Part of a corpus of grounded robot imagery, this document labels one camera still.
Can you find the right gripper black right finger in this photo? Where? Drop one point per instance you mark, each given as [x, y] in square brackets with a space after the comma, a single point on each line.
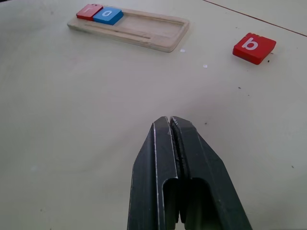
[208, 182]

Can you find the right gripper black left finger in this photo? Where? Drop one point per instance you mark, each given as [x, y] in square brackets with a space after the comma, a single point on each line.
[148, 172]

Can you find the red letter b tile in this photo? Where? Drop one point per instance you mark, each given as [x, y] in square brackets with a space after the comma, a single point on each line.
[254, 48]

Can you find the wooden letter tray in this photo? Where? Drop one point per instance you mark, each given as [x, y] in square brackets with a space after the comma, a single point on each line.
[148, 30]

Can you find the blue letter tile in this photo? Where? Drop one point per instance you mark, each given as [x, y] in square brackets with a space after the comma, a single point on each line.
[109, 16]

